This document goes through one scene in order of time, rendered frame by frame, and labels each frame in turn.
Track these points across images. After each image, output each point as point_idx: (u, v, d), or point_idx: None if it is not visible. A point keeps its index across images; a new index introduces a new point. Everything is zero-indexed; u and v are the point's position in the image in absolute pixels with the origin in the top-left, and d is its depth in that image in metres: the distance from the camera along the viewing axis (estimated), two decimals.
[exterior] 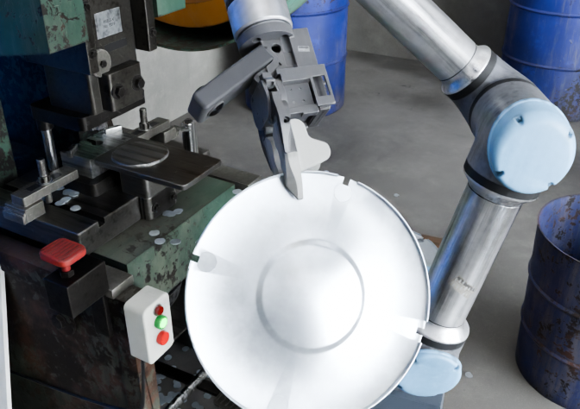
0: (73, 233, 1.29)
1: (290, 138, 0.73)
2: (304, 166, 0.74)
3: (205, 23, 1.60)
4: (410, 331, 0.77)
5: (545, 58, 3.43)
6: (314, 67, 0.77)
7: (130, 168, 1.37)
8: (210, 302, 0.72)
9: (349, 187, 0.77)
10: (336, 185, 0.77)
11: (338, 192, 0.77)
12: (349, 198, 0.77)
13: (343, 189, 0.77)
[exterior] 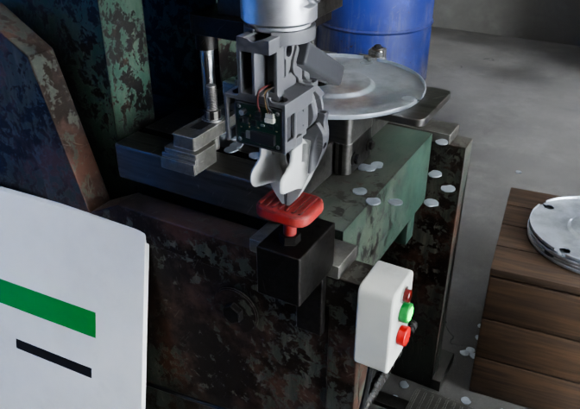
0: (269, 186, 0.90)
1: None
2: (267, 179, 0.74)
3: None
4: None
5: None
6: (231, 91, 0.66)
7: None
8: (340, 61, 1.14)
9: (412, 100, 0.98)
10: (413, 97, 0.99)
11: (408, 97, 0.99)
12: (404, 99, 0.98)
13: (411, 98, 0.98)
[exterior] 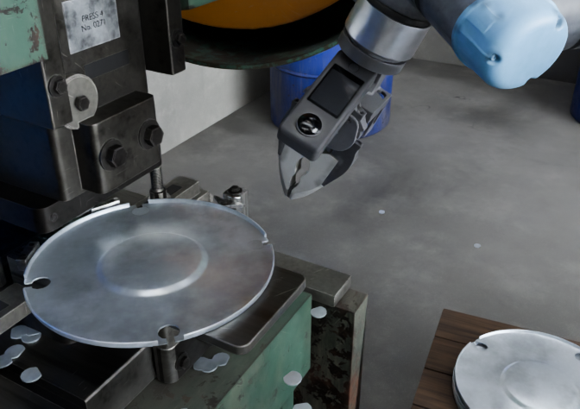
0: None
1: (333, 173, 0.72)
2: None
3: None
4: (258, 246, 0.80)
5: None
6: (386, 101, 0.71)
7: None
8: (57, 301, 0.71)
9: (143, 207, 0.89)
10: (132, 210, 0.88)
11: (137, 212, 0.87)
12: (147, 210, 0.88)
13: (140, 209, 0.88)
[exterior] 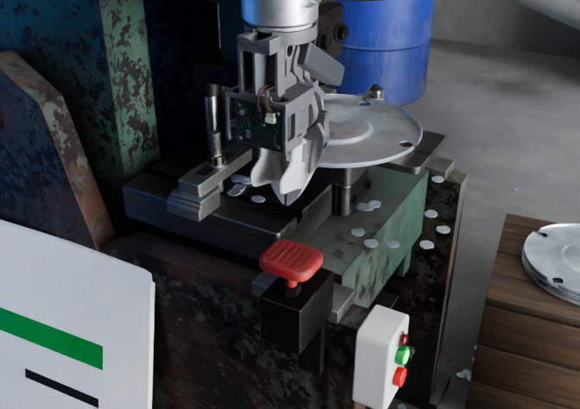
0: (271, 232, 0.94)
1: None
2: (267, 179, 0.74)
3: None
4: None
5: None
6: (232, 91, 0.66)
7: None
8: (404, 132, 1.06)
9: None
10: None
11: None
12: None
13: None
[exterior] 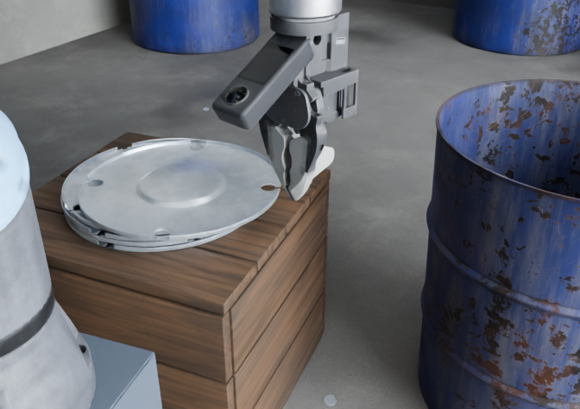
0: None
1: (314, 159, 0.71)
2: (312, 177, 0.74)
3: None
4: None
5: None
6: (350, 75, 0.70)
7: None
8: (196, 225, 0.85)
9: None
10: None
11: None
12: None
13: None
